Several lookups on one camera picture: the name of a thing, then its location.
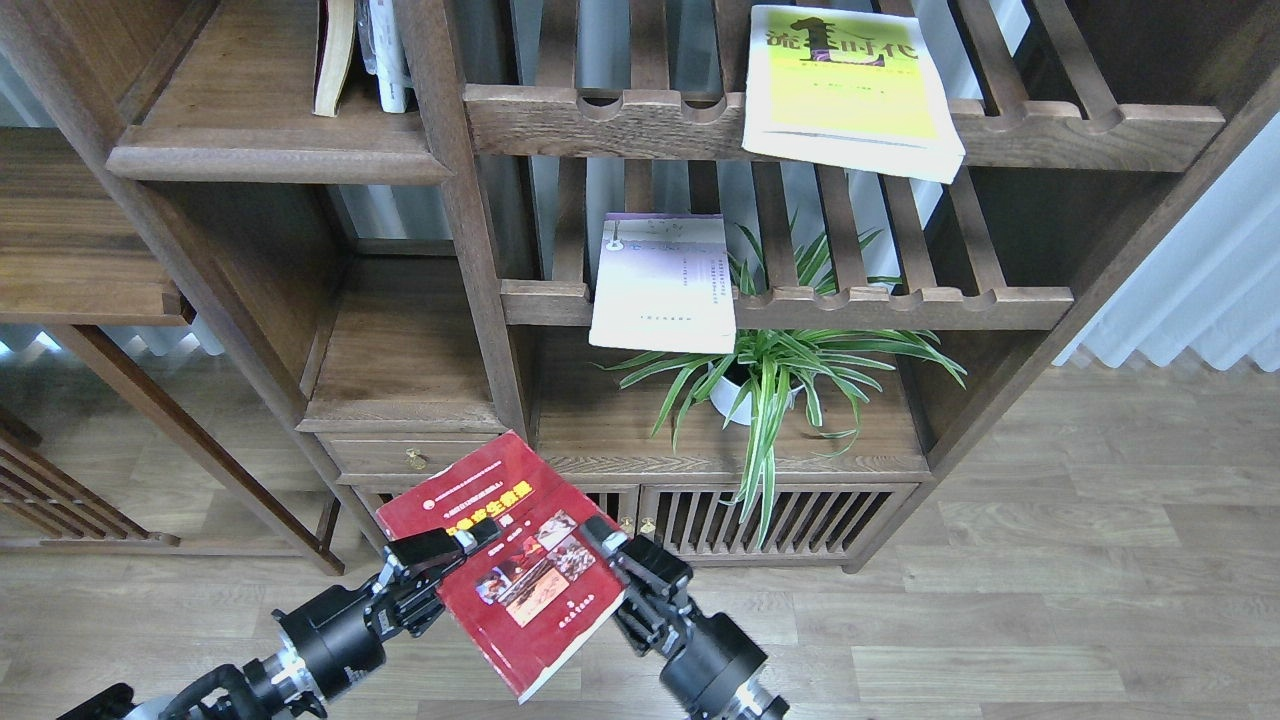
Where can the green spider plant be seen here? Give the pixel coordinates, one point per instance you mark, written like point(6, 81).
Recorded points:
point(844, 357)

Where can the brass drawer knob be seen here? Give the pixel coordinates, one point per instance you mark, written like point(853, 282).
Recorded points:
point(414, 460)

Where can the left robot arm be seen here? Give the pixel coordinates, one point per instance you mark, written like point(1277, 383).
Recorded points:
point(226, 692)

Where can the dark wooden bookshelf unit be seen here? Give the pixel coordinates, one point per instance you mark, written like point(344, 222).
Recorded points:
point(421, 280)

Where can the yellow green cover book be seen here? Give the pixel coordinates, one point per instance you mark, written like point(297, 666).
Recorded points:
point(848, 89)

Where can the red cover book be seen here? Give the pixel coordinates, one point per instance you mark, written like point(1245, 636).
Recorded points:
point(534, 595)

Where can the upright cream paged book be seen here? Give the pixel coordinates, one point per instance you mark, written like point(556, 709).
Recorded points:
point(335, 36)

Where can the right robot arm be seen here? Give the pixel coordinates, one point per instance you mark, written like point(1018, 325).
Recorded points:
point(712, 665)

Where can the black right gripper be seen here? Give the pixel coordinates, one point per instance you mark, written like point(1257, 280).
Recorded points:
point(712, 666)

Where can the pale lavender cover book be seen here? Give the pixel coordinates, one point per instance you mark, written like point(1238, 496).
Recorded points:
point(663, 284)

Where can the white pleated curtain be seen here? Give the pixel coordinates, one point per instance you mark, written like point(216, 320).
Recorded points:
point(1211, 286)

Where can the upright white book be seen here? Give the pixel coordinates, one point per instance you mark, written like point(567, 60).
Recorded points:
point(383, 51)

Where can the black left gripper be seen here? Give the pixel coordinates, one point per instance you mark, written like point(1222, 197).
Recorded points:
point(336, 639)

